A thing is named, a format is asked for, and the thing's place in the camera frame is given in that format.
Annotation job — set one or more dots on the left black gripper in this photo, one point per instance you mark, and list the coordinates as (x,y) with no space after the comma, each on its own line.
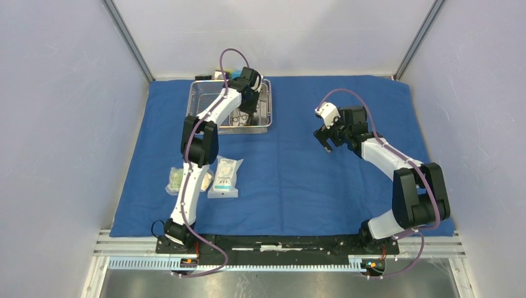
(251,109)

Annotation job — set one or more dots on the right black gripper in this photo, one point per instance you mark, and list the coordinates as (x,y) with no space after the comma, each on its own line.
(322,135)

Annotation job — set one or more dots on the metal mesh tray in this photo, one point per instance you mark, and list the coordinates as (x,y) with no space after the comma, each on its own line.
(203,93)

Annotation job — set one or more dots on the blue surgical wrap cloth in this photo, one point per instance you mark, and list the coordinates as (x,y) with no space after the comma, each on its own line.
(288,184)

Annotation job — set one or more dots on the beige gauze packet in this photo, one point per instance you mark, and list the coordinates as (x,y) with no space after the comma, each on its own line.
(207,180)

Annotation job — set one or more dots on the white sterile packet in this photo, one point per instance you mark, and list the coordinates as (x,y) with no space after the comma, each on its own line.
(225,179)

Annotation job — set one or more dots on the green sterile packet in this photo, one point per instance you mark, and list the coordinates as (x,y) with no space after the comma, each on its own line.
(174,181)

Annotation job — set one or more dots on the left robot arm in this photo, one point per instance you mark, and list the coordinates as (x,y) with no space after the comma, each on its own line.
(200,146)

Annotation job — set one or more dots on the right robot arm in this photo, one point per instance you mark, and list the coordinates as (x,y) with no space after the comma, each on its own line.
(419,195)

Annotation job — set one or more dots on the steel surgical instruments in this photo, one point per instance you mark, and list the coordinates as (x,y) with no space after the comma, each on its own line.
(240,118)

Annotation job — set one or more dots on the cyan blue block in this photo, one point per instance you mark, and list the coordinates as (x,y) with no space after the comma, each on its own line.
(236,74)

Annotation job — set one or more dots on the white and yellow block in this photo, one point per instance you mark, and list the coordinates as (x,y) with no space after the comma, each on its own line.
(221,74)

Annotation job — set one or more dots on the small black block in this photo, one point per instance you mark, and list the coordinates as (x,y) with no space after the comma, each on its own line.
(203,77)

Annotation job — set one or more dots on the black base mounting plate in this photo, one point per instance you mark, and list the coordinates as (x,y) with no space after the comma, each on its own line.
(279,250)

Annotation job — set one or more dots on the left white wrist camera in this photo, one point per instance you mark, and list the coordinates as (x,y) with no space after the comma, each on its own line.
(259,82)

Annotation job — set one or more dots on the slotted cable duct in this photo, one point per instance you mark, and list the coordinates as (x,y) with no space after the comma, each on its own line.
(183,265)

